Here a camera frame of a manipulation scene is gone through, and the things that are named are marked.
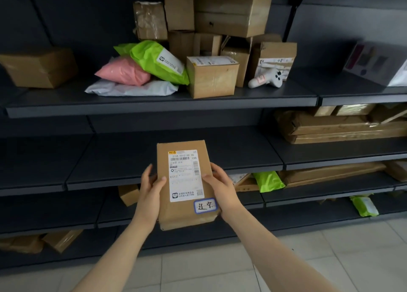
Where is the dark grey metal shelving unit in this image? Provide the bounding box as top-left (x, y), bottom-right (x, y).
top-left (0, 0), bottom-right (319, 275)
top-left (264, 0), bottom-right (407, 232)

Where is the person's left forearm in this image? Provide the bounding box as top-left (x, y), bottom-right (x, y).
top-left (71, 216), bottom-right (158, 292)

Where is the pink plastic mailer bag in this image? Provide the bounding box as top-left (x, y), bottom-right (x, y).
top-left (94, 56), bottom-right (151, 86)

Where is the green mailer with white label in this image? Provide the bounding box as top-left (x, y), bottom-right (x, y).
top-left (349, 194), bottom-right (379, 218)

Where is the person's right hand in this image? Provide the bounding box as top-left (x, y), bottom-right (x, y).
top-left (202, 163), bottom-right (244, 224)

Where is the brown labelled paper parcel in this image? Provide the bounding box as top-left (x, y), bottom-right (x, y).
top-left (156, 139), bottom-right (222, 231)

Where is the person's left hand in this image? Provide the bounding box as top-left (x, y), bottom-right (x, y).
top-left (132, 163), bottom-right (167, 231)

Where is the person's right forearm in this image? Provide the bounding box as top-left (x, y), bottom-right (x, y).
top-left (222, 213), bottom-right (339, 292)

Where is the large green plastic mailer bag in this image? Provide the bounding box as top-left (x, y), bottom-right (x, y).
top-left (113, 40), bottom-right (190, 86)

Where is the white handheld controller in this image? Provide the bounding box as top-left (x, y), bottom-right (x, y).
top-left (248, 68), bottom-right (284, 89)

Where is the long taped brown parcel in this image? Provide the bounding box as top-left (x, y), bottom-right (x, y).
top-left (274, 105), bottom-right (407, 145)

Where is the white plastic mailer bag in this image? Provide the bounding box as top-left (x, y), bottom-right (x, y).
top-left (85, 78), bottom-right (179, 97)

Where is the small brown carton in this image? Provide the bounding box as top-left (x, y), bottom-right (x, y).
top-left (309, 106), bottom-right (337, 117)
top-left (332, 104), bottom-right (376, 116)
top-left (118, 184), bottom-right (141, 207)

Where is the long flat brown carton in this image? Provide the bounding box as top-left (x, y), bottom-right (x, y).
top-left (279, 162), bottom-right (387, 188)

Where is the white printed flat package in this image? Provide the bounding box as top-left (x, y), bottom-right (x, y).
top-left (343, 41), bottom-right (407, 87)

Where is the crumpled brown paper parcel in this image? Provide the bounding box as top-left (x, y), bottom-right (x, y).
top-left (0, 235), bottom-right (44, 255)

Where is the pile of cardboard boxes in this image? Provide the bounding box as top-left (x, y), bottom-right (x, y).
top-left (132, 0), bottom-right (298, 99)

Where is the taped brown carton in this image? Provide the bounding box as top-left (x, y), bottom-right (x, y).
top-left (41, 229), bottom-right (84, 254)

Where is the flat parcel with white label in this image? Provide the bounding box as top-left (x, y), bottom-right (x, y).
top-left (228, 173), bottom-right (261, 193)

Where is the wide flat brown carton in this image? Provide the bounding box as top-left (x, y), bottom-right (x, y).
top-left (0, 47), bottom-right (79, 89)

